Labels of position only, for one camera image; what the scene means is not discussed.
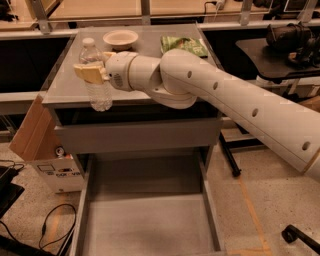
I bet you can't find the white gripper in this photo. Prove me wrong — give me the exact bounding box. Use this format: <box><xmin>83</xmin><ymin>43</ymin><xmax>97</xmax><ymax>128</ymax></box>
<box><xmin>73</xmin><ymin>51</ymin><xmax>137</xmax><ymax>92</ymax></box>

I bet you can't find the clear plastic water bottle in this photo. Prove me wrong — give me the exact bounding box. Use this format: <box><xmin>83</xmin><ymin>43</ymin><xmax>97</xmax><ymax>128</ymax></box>
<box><xmin>79</xmin><ymin>38</ymin><xmax>112</xmax><ymax>112</ymax></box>

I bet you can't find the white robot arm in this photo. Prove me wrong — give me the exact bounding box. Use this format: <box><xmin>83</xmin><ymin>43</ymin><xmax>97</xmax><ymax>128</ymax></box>
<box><xmin>74</xmin><ymin>49</ymin><xmax>320</xmax><ymax>180</ymax></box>

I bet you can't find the grey drawer cabinet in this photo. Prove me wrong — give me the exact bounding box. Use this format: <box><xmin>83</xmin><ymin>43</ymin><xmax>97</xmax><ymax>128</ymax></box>
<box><xmin>43</xmin><ymin>27</ymin><xmax>222</xmax><ymax>171</ymax></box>

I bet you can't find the grey top drawer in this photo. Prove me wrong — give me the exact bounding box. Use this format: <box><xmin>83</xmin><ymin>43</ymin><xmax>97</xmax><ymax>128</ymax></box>
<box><xmin>55</xmin><ymin>118</ymin><xmax>222</xmax><ymax>154</ymax></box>

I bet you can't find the grey open middle drawer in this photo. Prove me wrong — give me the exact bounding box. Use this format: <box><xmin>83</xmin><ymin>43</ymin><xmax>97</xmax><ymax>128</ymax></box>
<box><xmin>70</xmin><ymin>153</ymin><xmax>227</xmax><ymax>256</ymax></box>

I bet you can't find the beige paper bowl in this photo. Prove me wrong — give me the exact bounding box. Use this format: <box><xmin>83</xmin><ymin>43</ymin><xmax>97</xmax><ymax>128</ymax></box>
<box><xmin>103</xmin><ymin>30</ymin><xmax>138</xmax><ymax>51</ymax></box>

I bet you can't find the green chip bag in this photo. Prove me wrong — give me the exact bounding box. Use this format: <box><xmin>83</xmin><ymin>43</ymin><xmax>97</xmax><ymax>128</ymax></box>
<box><xmin>160</xmin><ymin>36</ymin><xmax>208</xmax><ymax>58</ymax></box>

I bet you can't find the cardboard box with white print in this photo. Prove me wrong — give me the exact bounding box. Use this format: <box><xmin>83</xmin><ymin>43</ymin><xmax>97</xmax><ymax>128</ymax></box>
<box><xmin>9</xmin><ymin>95</ymin><xmax>84</xmax><ymax>193</ymax></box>

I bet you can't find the black equipment at left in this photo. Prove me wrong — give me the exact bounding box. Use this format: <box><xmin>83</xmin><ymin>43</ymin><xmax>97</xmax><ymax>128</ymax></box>
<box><xmin>0</xmin><ymin>160</ymin><xmax>24</xmax><ymax>218</ymax></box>

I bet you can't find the black side table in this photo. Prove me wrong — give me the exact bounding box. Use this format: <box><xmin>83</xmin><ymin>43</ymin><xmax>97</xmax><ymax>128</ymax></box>
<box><xmin>216</xmin><ymin>38</ymin><xmax>320</xmax><ymax>180</ymax></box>

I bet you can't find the black bag on table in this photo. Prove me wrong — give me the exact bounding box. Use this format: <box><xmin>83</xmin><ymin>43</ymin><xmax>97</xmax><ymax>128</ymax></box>
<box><xmin>266</xmin><ymin>23</ymin><xmax>320</xmax><ymax>67</ymax></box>

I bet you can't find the black caster wheel base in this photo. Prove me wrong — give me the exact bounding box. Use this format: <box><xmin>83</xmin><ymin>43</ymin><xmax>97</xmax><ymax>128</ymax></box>
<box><xmin>281</xmin><ymin>225</ymin><xmax>320</xmax><ymax>255</ymax></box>

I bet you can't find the black cable on floor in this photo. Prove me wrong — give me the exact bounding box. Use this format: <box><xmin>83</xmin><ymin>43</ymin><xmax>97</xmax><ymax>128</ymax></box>
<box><xmin>38</xmin><ymin>203</ymin><xmax>77</xmax><ymax>256</ymax></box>

